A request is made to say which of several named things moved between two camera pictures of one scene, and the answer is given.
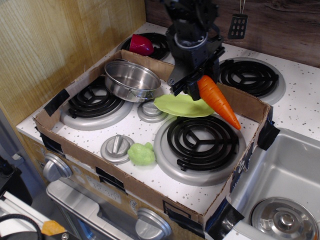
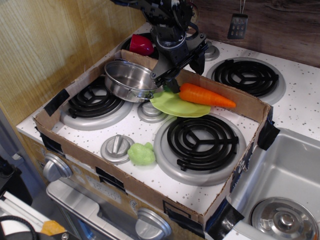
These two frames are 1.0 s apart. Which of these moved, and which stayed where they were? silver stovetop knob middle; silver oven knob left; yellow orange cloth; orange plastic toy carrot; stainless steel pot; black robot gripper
Moved: orange plastic toy carrot; black robot gripper
Stayed: stainless steel pot; silver oven knob left; yellow orange cloth; silver stovetop knob middle
